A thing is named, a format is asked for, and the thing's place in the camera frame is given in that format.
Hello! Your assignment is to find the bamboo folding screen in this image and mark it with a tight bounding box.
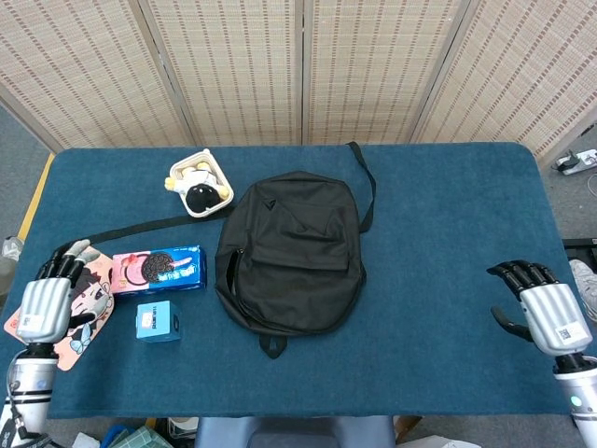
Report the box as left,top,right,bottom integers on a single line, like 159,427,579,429
0,0,597,160

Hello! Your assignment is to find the black metal frame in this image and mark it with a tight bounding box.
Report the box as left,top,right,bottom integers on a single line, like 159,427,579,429
562,237,597,262

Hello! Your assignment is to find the blue table cloth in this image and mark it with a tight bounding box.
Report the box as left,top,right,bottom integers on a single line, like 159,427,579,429
8,142,579,419

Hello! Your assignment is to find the black white plush doll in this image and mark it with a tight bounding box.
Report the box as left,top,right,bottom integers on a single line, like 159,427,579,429
163,161,232,211

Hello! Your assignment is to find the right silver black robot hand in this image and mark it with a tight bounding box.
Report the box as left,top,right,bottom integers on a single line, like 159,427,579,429
486,259,594,358

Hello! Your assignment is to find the green cutting mat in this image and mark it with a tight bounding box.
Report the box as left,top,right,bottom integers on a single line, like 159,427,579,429
111,424,162,448

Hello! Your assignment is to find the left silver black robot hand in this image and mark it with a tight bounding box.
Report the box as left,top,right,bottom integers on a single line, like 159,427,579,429
16,238,97,346

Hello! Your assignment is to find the black backpack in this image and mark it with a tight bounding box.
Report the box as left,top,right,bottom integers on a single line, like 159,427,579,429
90,141,377,360

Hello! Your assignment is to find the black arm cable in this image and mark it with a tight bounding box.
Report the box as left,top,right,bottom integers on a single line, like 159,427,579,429
2,366,43,442

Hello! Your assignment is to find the white power strip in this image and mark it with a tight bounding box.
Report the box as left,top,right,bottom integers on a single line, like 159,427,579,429
553,147,597,176

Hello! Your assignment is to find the small light blue box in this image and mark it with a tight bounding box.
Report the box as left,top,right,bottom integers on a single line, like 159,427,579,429
135,300,183,344

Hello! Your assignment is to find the blue pink cookie box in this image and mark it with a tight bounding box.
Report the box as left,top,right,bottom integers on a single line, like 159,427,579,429
110,245,208,298

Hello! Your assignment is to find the yellow wooden table edge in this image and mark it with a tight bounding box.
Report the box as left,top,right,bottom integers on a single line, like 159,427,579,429
11,152,56,244

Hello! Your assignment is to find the grey sneaker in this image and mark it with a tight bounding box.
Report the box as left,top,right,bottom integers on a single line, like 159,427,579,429
568,259,597,323

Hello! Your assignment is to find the pink cartoon girl board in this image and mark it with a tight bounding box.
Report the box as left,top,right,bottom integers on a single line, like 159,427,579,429
3,245,117,372

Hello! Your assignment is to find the cream plastic container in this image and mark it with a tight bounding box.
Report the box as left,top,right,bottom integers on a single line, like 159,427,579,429
169,147,235,219

